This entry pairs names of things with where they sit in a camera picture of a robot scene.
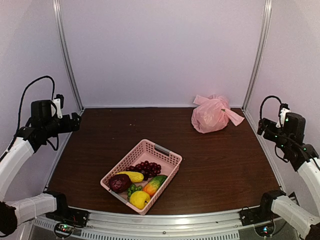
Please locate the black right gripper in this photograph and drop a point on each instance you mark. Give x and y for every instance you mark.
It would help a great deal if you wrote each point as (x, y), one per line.
(261, 127)

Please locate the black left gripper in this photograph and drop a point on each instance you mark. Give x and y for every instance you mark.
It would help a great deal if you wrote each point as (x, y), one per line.
(75, 124)

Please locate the pink plastic bag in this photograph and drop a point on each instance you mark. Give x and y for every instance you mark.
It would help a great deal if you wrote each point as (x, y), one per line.
(213, 114)

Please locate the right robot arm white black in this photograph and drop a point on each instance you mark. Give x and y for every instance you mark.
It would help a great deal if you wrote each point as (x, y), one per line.
(288, 136)

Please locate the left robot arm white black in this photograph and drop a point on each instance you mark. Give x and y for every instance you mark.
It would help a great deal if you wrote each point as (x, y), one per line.
(46, 121)

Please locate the dark purple mangosteen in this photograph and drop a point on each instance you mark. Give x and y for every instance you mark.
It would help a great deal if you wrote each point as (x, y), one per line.
(119, 183)

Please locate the pink plastic basket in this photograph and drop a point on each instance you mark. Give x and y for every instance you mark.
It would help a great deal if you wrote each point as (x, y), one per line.
(150, 151)

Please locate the yellow starfruit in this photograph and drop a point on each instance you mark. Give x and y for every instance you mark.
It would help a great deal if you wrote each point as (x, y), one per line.
(135, 177)

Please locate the green grape bunch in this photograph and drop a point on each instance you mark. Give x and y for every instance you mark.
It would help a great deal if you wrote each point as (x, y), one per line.
(133, 188)

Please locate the red grape bunch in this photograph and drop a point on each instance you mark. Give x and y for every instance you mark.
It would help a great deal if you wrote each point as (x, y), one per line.
(146, 168)

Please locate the green orange mango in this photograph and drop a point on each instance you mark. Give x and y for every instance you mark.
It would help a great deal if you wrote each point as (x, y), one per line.
(154, 184)

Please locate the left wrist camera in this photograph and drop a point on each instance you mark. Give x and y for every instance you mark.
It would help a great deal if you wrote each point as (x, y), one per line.
(57, 105)

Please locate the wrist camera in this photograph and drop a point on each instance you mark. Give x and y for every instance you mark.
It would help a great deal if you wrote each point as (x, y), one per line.
(57, 105)
(283, 110)

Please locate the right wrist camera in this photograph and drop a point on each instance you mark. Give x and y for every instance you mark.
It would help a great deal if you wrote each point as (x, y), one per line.
(283, 110)

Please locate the right aluminium frame post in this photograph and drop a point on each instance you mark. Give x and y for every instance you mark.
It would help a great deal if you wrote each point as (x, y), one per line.
(264, 31)

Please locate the aluminium frame post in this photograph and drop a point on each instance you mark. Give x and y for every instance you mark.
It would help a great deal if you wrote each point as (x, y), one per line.
(264, 31)
(57, 11)

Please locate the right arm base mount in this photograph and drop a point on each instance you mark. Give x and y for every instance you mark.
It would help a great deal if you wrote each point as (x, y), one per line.
(257, 217)

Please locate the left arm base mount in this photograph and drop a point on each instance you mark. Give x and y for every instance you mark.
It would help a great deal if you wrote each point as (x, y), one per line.
(67, 221)

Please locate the front aluminium rail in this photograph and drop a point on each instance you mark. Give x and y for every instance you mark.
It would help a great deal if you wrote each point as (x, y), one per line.
(224, 225)

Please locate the left aluminium frame post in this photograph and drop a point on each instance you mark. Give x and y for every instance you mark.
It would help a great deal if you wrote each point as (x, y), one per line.
(57, 11)

